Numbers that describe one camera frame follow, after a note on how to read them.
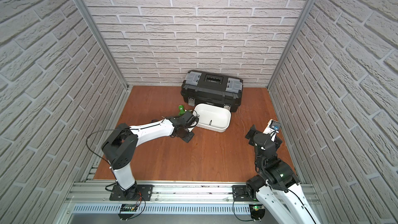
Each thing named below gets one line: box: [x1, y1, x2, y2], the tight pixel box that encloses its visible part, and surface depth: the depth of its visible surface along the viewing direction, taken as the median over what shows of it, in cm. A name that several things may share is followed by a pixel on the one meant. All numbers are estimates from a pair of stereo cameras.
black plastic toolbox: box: [180, 70, 244, 113], surface depth 100 cm
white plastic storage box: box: [187, 103, 232, 133], surface depth 102 cm
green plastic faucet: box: [178, 104, 186, 116], surface depth 105 cm
